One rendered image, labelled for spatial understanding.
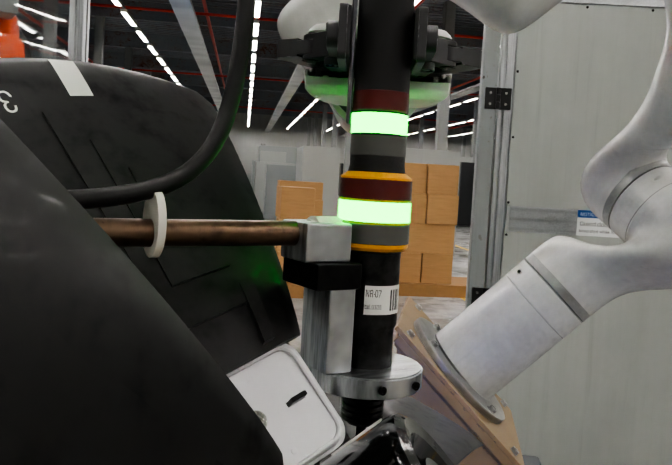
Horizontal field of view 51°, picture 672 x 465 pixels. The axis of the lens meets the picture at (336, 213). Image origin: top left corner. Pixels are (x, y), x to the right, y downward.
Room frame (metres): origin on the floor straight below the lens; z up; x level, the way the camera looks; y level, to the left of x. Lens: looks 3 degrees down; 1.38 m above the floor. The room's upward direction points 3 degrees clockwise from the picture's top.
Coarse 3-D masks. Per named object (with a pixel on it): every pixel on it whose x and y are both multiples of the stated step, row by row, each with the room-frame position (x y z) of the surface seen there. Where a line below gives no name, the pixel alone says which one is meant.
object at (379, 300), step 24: (384, 264) 0.41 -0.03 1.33; (360, 288) 0.41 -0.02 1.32; (384, 288) 0.41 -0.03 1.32; (360, 312) 0.41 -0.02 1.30; (384, 312) 0.41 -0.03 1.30; (360, 336) 0.41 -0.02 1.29; (384, 336) 0.41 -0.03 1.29; (360, 360) 0.41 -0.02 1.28; (384, 360) 0.41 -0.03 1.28; (360, 408) 0.41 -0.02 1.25
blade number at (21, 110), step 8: (0, 88) 0.40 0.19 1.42; (8, 88) 0.40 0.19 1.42; (16, 88) 0.41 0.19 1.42; (0, 96) 0.40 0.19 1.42; (8, 96) 0.40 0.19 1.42; (16, 96) 0.40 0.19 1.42; (0, 104) 0.39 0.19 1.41; (8, 104) 0.40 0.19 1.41; (16, 104) 0.40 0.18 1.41; (24, 104) 0.40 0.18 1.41; (0, 112) 0.39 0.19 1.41; (8, 112) 0.39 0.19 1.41; (16, 112) 0.40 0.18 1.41; (24, 112) 0.40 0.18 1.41; (8, 120) 0.39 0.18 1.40; (16, 120) 0.39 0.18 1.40
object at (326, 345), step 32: (320, 224) 0.38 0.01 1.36; (288, 256) 0.40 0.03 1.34; (320, 256) 0.38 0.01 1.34; (320, 288) 0.38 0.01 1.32; (352, 288) 0.39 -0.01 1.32; (320, 320) 0.40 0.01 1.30; (352, 320) 0.40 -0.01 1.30; (320, 352) 0.39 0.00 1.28; (320, 384) 0.40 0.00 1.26; (352, 384) 0.39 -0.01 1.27; (384, 384) 0.39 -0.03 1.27; (416, 384) 0.40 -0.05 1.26
